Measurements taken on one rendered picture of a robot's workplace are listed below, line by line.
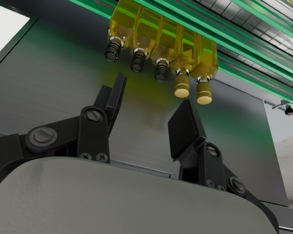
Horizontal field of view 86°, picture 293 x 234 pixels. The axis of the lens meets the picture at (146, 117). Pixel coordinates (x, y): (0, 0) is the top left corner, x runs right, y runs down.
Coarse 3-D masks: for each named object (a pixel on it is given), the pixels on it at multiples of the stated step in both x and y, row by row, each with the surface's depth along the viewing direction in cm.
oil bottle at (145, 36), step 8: (144, 8) 40; (144, 16) 38; (152, 16) 40; (160, 16) 41; (144, 24) 37; (152, 24) 38; (136, 32) 35; (144, 32) 36; (152, 32) 37; (136, 40) 35; (144, 40) 35; (152, 40) 36; (136, 48) 36; (144, 48) 36; (152, 48) 36
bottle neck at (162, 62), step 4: (160, 60) 37; (164, 60) 37; (156, 64) 38; (160, 64) 36; (164, 64) 36; (156, 68) 36; (160, 68) 35; (164, 68) 35; (156, 72) 35; (160, 72) 35; (164, 72) 35; (156, 76) 36; (160, 76) 37; (164, 76) 35; (156, 80) 37; (160, 80) 37; (164, 80) 36
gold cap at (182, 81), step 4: (180, 76) 37; (184, 76) 37; (176, 80) 37; (180, 80) 36; (184, 80) 36; (188, 80) 37; (176, 84) 36; (180, 84) 36; (184, 84) 36; (188, 84) 36; (176, 88) 36; (180, 88) 35; (184, 88) 35; (188, 88) 36; (176, 92) 36; (180, 92) 36; (184, 92) 36; (188, 92) 36; (180, 96) 37; (184, 96) 37
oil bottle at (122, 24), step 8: (120, 0) 37; (128, 0) 38; (120, 8) 36; (128, 8) 37; (136, 8) 38; (112, 16) 34; (120, 16) 35; (128, 16) 36; (136, 16) 37; (112, 24) 33; (120, 24) 34; (128, 24) 35; (112, 32) 34; (120, 32) 34; (128, 32) 34; (128, 40) 35
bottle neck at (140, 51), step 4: (140, 48) 35; (136, 52) 35; (140, 52) 35; (144, 52) 35; (136, 56) 34; (140, 56) 34; (144, 56) 35; (132, 60) 34; (136, 60) 33; (140, 60) 34; (144, 60) 35; (132, 64) 34; (136, 64) 33; (140, 64) 33; (132, 68) 35; (136, 68) 36; (140, 68) 35
